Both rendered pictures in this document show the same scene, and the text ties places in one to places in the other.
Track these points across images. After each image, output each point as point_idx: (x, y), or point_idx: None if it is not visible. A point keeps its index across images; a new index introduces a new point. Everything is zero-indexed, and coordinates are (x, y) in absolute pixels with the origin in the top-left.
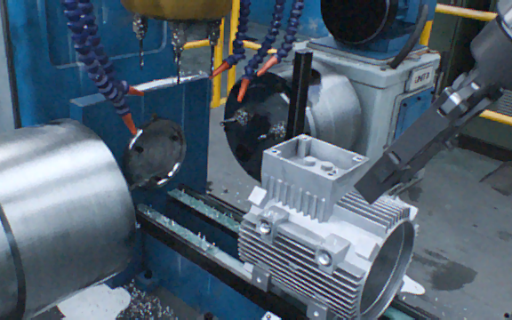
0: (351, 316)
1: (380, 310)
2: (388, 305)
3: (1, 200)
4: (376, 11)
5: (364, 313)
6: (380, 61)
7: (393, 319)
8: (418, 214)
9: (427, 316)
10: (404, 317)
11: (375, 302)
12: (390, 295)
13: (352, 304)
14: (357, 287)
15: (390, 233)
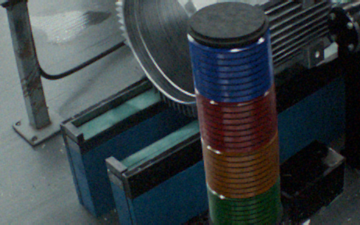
0: (122, 35)
1: (176, 98)
2: (188, 108)
3: None
4: None
5: (172, 84)
6: None
7: (183, 127)
8: (194, 9)
9: (172, 147)
10: (184, 137)
11: (190, 95)
12: (194, 101)
13: (122, 21)
14: (119, 4)
15: None
